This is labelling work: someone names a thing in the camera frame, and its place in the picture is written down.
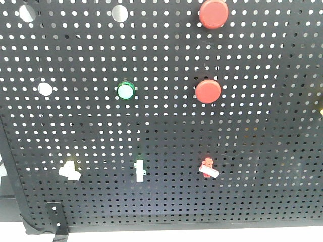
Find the green illuminated push button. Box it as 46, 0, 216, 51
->
117, 81, 136, 100

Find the green white toggle switch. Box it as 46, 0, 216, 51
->
133, 160, 147, 183

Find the left black table clamp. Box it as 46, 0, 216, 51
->
46, 202, 69, 242

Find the red white toggle switch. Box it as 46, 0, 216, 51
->
199, 158, 219, 178

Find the lower red push button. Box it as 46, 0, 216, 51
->
195, 79, 222, 104

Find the upper red push button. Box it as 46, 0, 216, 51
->
199, 0, 229, 29

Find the red push button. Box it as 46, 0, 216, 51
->
199, 0, 229, 29
195, 79, 222, 104

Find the black perforated pegboard panel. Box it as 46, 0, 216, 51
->
1, 1, 322, 234

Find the yellow white toggle switch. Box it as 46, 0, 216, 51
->
59, 160, 81, 181

